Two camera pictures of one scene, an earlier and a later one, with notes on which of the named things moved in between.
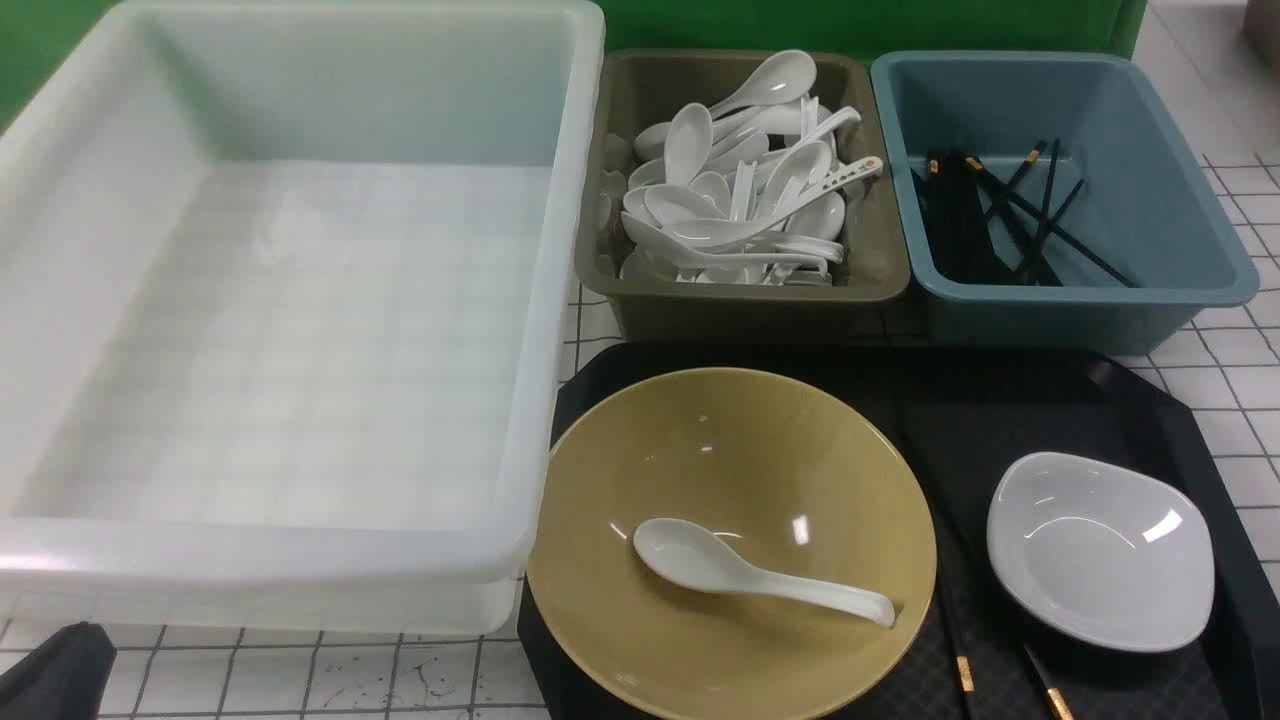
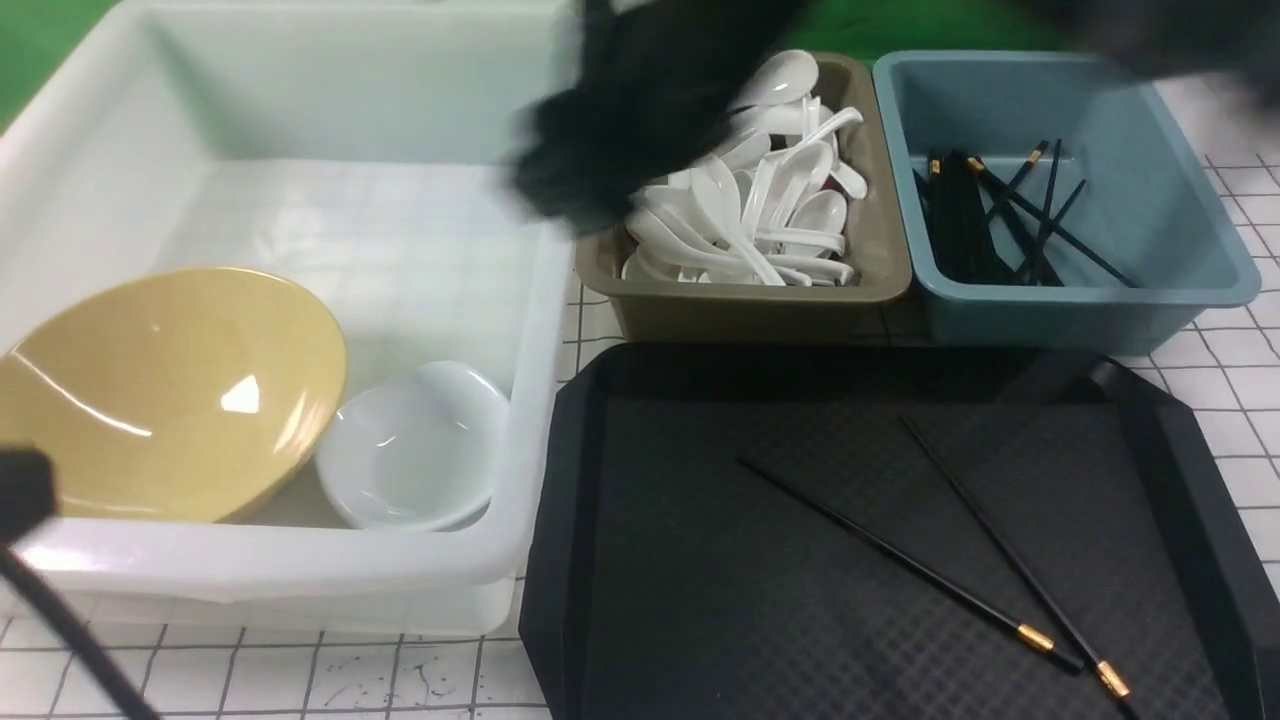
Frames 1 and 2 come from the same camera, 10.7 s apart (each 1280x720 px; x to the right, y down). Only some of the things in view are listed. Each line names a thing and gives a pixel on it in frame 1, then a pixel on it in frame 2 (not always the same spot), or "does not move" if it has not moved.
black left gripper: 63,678 to 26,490
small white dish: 1116,557 to 423,453
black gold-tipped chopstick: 959,646 to 1004,622
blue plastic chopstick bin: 1047,203 does not move
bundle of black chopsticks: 951,247 does not move
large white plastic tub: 289,293 does not move
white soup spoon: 697,556 to 718,195
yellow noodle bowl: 731,544 to 186,395
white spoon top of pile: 782,77 does not move
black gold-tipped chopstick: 1055,695 to 1108,677
